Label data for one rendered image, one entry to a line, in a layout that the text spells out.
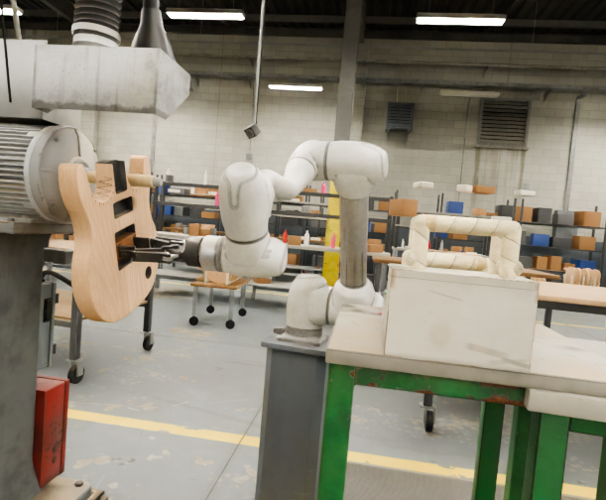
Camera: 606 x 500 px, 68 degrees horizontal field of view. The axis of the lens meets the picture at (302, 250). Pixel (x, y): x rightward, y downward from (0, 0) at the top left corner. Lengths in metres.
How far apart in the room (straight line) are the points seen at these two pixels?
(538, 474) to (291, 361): 1.02
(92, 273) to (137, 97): 0.40
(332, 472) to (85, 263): 0.70
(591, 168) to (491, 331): 12.53
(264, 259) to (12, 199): 0.65
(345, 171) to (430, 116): 11.12
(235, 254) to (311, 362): 0.83
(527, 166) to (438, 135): 2.32
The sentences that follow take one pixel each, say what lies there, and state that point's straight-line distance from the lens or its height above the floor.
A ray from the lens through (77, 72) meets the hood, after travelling 1.19.
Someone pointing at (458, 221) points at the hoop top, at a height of 1.20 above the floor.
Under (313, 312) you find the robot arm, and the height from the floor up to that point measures 0.83.
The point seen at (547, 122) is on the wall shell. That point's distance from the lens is 13.19.
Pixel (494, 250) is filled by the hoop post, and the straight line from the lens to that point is 1.01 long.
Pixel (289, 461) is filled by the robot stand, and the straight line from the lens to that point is 1.97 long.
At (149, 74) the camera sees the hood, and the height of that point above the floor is 1.47.
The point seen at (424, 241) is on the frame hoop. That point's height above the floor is 1.16.
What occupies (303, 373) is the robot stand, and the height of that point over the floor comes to 0.60.
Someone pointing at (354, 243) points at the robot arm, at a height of 1.12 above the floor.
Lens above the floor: 1.17
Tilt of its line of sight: 3 degrees down
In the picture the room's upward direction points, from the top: 5 degrees clockwise
